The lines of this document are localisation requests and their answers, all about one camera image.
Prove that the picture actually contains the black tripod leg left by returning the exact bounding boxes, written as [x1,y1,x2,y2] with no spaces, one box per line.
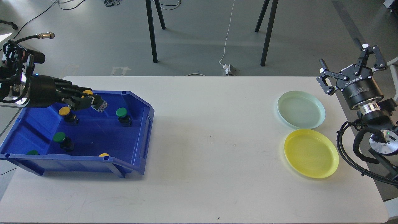
[145,0,165,63]

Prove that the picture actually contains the blue plastic storage bin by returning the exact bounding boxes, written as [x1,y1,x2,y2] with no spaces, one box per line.
[1,91,155,178]

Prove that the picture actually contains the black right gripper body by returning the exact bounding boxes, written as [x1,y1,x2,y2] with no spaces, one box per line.
[337,65,384,110]

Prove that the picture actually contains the green push button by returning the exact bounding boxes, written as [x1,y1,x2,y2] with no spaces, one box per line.
[116,107,132,127]
[53,132,74,152]

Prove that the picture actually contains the light green plate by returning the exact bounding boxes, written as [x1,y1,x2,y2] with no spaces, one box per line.
[276,91,326,129]

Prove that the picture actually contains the black tripod leg right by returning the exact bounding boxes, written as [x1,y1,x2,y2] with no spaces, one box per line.
[255,0,279,67]

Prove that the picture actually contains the yellow plate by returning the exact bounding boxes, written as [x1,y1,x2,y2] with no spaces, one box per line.
[283,129,339,179]

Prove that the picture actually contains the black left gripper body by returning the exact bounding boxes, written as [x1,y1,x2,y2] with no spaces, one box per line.
[22,75,62,108]

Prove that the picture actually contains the white power cable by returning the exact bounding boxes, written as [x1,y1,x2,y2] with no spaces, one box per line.
[219,0,236,66]

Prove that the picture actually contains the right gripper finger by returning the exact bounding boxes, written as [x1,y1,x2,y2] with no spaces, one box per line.
[317,58,348,96]
[354,44,387,75]

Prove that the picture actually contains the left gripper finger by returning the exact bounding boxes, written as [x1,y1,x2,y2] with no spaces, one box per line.
[62,96,90,111]
[54,78,93,97]

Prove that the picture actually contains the yellow push button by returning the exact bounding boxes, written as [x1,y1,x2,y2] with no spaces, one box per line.
[58,106,79,125]
[81,90,109,113]

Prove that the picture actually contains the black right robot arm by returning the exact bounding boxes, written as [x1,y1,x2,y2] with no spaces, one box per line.
[317,44,398,187]

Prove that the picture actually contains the green push button bin corner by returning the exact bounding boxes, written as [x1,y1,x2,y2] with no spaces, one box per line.
[26,149,40,155]

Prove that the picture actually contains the black tripod leg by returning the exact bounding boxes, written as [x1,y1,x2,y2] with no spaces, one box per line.
[255,0,279,67]
[145,0,165,63]

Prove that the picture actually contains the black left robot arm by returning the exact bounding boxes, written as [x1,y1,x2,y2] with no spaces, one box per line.
[0,32,108,112]

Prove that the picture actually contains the white chair base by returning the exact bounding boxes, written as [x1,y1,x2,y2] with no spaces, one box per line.
[387,57,398,102]

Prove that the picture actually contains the white power adapter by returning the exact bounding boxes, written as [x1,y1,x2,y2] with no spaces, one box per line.
[222,64,237,77]

